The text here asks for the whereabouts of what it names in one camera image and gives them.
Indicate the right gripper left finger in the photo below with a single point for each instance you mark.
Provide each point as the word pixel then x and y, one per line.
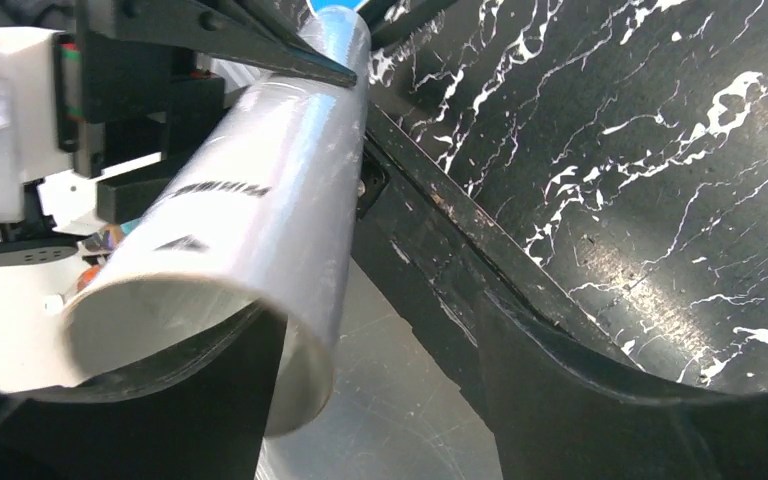
pixel 195 411

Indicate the blue racket cover bag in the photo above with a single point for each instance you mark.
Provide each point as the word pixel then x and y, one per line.
pixel 317 5

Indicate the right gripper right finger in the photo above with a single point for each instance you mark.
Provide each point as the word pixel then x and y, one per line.
pixel 559 410

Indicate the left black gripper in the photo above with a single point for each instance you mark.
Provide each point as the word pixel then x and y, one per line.
pixel 134 102

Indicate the white shuttlecock tube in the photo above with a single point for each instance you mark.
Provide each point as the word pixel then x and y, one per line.
pixel 261 216

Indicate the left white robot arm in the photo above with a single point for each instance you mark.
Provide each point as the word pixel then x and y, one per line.
pixel 61 245

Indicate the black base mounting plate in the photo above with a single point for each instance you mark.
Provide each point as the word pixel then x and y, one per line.
pixel 431 251

